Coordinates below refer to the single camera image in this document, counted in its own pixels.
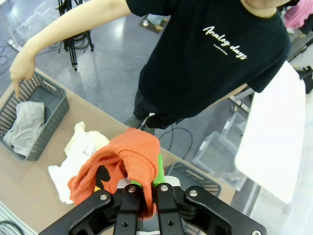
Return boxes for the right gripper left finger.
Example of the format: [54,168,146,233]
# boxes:
[38,180,145,235]

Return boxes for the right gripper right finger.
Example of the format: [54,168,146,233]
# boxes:
[152,153,268,235]

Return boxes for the white t-shirt with black print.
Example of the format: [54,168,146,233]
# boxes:
[48,144,95,204]

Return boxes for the orange garment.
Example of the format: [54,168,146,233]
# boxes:
[67,127,161,220]

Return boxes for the cream yellow garment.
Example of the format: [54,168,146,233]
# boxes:
[64,121,111,157]

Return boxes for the grey garment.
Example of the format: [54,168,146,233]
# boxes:
[2,100,46,159]

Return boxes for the person's right forearm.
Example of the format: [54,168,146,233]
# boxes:
[23,13,103,64]

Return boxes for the person's right hand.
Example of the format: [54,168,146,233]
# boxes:
[9,47,37,98]

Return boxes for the grey plastic woven-pattern basket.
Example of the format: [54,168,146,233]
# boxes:
[0,70,71,162]
[164,161,222,198]

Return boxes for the clear plastic storage bin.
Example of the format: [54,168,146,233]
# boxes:
[14,0,65,42]
[192,111,247,191]

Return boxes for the white side table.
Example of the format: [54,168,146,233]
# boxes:
[234,61,306,205]

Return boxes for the person in black t-shirt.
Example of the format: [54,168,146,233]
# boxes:
[124,0,293,130]

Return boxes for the mannequin in light blue fleece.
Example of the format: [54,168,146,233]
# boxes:
[141,13,172,31]

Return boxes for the mannequin in pink hoodie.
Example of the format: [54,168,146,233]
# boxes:
[285,0,313,30]

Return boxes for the black floor cable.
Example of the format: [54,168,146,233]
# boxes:
[158,123,194,160]

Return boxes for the black camera tripod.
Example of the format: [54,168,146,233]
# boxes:
[57,0,95,71]

